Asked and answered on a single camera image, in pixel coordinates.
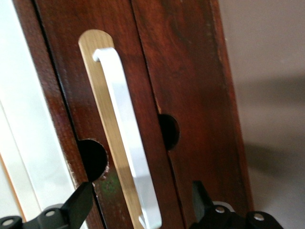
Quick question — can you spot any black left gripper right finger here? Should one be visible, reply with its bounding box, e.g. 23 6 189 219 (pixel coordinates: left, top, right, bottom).
189 180 283 229

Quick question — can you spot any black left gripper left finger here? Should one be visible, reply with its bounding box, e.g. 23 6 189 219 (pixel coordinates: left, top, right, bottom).
0 181 94 229

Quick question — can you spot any dark wooden cabinet door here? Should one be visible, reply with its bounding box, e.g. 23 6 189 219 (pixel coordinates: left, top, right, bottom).
11 0 254 229

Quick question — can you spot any white panel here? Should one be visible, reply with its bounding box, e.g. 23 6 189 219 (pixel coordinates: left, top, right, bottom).
0 0 89 229

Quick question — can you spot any white metal drawer handle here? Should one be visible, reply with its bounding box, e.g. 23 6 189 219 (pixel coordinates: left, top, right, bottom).
92 47 163 229

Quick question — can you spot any wooden drawer front with handle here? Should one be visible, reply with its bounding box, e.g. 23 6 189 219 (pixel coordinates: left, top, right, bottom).
34 0 186 229

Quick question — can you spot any brass handle backplate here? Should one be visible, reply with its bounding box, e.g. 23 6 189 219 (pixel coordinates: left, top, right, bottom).
78 29 153 229

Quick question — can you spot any wooden drawer front without handle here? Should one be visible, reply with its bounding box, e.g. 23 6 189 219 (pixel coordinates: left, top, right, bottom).
131 0 249 229

